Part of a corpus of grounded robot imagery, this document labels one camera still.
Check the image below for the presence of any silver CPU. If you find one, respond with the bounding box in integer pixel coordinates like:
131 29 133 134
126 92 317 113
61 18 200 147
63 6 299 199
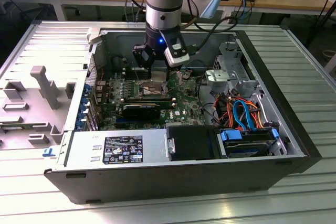
151 69 168 82

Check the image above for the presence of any CPU socket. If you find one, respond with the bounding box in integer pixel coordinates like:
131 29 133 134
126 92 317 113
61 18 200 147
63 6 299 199
139 79 170 97

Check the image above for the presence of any silver power supply unit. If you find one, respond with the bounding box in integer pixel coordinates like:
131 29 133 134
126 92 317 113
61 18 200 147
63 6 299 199
56 129 169 167

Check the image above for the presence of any silver metal bracket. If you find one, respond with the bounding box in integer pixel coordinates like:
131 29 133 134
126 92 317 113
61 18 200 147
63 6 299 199
204 69 237 95

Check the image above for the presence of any black graphics card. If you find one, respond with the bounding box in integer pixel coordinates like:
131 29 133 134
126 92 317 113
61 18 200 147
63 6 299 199
122 102 161 121

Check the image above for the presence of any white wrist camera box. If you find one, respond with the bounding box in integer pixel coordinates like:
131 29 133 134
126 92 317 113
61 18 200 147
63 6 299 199
164 36 190 68

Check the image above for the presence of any pale plastic case latch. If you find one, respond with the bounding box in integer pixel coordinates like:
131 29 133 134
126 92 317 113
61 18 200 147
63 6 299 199
86 26 103 45

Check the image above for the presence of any black open PC case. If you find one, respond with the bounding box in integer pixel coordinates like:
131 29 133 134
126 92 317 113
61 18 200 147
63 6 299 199
43 20 323 205

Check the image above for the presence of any grey parts rack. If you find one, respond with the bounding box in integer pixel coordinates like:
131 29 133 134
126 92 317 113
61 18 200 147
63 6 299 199
0 65 78 152

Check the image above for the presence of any blue wire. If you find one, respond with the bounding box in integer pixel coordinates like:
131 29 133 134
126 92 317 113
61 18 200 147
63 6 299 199
233 99 258 133

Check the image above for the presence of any orange wire bundle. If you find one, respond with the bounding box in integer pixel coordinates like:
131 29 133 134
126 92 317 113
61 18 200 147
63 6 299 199
214 97 266 131

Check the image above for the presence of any green motherboard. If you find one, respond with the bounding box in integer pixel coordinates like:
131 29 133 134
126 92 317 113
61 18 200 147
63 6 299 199
96 66 218 132

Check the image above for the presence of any silver drive cage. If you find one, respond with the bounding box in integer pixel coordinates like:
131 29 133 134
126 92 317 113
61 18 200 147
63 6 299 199
213 40 263 99

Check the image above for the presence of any metal socket cover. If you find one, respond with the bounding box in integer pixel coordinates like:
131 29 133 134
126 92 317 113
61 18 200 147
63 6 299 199
167 70 184 95

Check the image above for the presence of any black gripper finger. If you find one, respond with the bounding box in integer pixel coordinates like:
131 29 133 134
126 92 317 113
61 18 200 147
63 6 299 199
132 43 156 79
167 64 181 78

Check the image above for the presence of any hard disk in blue carrier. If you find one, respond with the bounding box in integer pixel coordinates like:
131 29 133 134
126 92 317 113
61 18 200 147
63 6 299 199
216 128 281 159

